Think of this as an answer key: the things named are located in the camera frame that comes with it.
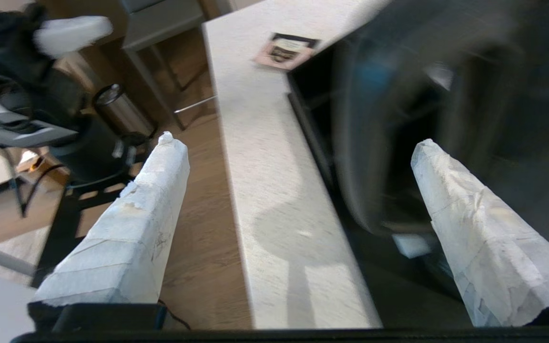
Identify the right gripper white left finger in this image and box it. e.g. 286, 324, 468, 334
31, 132, 191, 305

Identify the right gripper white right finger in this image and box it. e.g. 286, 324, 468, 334
410, 138, 549, 328

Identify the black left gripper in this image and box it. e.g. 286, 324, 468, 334
0, 2, 114, 86

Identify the black electric kettle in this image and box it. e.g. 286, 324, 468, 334
332, 0, 549, 260

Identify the pink and black tea sachet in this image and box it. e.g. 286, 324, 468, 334
254, 32, 320, 71

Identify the grey metal side table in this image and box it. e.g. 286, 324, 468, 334
122, 0, 219, 130

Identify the steel trash can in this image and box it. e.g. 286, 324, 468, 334
93, 83, 157, 140

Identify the black serving tray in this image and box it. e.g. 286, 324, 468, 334
286, 62, 549, 329

